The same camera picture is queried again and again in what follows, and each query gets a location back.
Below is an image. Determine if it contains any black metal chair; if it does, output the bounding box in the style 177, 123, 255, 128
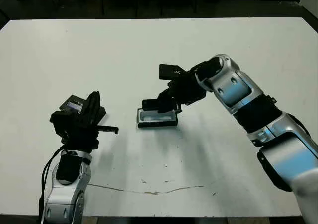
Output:
100, 0, 139, 20

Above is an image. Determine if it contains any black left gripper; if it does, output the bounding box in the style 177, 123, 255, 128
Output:
62, 91, 119, 152

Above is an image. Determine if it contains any black box lid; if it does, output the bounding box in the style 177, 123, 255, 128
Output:
59, 94, 108, 122

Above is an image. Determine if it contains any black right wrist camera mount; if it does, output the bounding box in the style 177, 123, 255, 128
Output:
158, 64, 186, 81

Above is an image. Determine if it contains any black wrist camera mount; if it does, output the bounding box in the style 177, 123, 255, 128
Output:
49, 111, 73, 138
158, 64, 186, 81

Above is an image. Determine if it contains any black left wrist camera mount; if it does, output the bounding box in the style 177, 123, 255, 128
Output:
49, 111, 73, 138

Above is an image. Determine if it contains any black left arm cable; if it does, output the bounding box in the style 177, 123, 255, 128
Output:
38, 146, 67, 222

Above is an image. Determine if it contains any black box with white insert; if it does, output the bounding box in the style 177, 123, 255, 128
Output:
136, 107, 178, 128

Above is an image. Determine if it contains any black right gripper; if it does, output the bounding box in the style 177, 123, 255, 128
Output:
156, 71, 207, 113

